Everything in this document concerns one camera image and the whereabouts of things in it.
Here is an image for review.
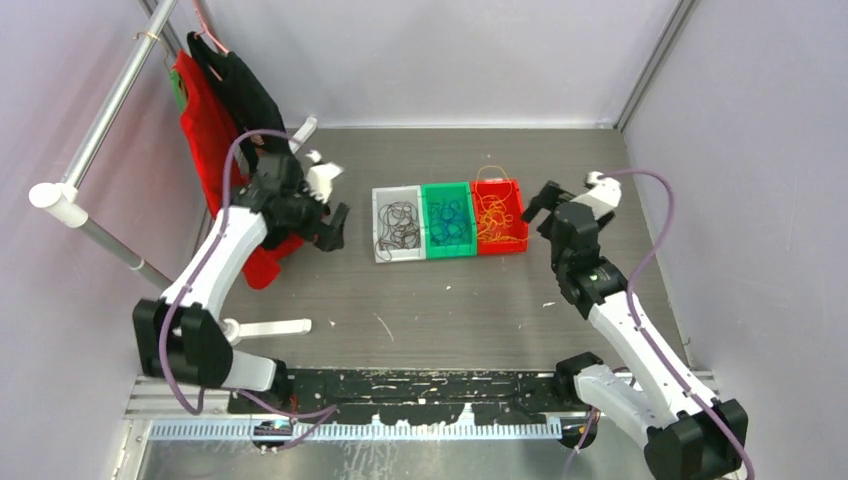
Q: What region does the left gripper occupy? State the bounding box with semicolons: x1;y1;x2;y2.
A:
278;178;349;252

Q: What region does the brown cable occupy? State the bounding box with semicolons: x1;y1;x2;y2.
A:
376;198;423;256

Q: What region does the light blue cable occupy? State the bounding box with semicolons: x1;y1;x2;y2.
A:
429;197;473;248

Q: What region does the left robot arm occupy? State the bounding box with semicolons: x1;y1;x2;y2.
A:
132;151;349;413

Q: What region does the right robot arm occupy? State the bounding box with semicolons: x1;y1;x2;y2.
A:
521;179;753;479

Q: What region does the red plastic bin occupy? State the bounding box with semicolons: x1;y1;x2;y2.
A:
470;178;529;256

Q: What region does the white plastic bin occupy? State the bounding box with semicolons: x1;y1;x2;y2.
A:
371;185;427;264

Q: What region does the green plastic bin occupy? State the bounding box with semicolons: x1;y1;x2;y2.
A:
421;182;477;260

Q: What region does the black shirt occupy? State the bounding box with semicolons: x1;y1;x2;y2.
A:
187;32;285;138

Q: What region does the red shirt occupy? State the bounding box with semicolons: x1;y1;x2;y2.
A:
173;52;304;290

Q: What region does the green hanger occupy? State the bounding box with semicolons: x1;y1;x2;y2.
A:
169;69;187;113

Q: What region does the metal clothes rack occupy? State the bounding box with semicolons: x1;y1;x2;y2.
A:
29;1;312;345

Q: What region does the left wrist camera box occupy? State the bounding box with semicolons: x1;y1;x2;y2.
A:
305;150;344;204

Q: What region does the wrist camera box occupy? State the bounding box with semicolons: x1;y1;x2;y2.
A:
570;171;622;220
305;150;344;204

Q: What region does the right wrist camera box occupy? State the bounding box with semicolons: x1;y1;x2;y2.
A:
570;171;622;220

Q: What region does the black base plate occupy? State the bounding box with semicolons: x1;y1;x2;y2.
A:
257;368;590;426

